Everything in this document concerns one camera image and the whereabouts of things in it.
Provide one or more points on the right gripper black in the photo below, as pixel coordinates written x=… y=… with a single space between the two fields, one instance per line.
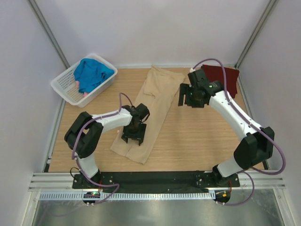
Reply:
x=185 y=89

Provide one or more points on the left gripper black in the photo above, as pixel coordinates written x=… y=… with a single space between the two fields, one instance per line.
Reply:
x=140 y=135

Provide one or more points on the beige t shirt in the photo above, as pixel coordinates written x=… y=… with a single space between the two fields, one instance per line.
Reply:
x=157 y=94

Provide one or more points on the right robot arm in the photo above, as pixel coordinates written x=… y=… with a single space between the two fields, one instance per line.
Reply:
x=255 y=142

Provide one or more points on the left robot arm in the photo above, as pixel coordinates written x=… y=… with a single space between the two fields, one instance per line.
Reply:
x=83 y=136

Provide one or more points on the folded dark red shirt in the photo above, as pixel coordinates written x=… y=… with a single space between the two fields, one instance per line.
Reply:
x=214 y=73

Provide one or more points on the pink garment in basket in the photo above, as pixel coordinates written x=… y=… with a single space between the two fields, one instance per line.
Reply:
x=82 y=88

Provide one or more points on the blue t shirt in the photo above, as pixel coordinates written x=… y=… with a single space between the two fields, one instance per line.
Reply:
x=92 y=72

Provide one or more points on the white plastic basket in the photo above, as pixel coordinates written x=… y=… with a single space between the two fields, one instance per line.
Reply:
x=65 y=85

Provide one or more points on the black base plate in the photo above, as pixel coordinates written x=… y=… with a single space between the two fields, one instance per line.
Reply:
x=166 y=182

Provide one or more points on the slotted cable duct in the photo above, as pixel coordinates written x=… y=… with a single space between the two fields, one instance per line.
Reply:
x=93 y=196

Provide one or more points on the right aluminium frame post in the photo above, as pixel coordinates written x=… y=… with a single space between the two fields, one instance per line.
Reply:
x=257 y=30

